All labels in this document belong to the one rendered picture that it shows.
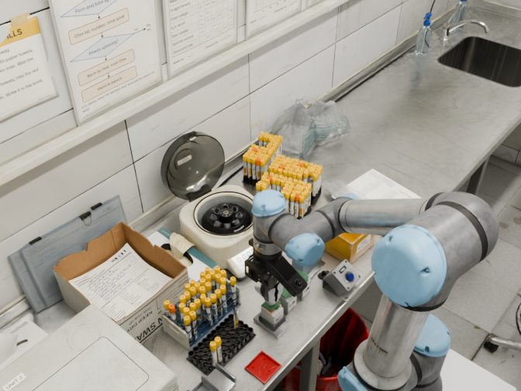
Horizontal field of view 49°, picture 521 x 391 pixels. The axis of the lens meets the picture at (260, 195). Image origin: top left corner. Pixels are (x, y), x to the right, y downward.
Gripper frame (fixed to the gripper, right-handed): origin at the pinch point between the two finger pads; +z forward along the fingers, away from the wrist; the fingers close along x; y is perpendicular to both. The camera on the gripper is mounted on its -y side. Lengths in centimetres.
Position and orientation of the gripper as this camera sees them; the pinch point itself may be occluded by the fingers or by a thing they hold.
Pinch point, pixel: (274, 302)
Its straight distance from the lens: 151.6
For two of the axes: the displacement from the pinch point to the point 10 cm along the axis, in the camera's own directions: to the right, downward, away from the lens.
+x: -6.7, 4.9, -5.6
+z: 0.1, 7.6, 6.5
